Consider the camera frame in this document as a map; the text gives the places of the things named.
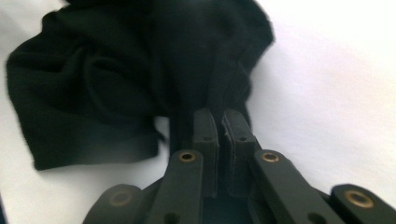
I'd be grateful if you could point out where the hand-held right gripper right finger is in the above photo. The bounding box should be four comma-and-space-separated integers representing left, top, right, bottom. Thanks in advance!
221, 108, 261, 197

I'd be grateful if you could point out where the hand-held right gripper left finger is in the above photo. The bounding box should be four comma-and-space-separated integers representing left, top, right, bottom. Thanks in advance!
191, 108, 220, 199

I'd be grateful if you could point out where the black t-shirt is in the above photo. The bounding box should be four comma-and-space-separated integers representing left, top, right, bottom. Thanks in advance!
5, 0, 276, 172

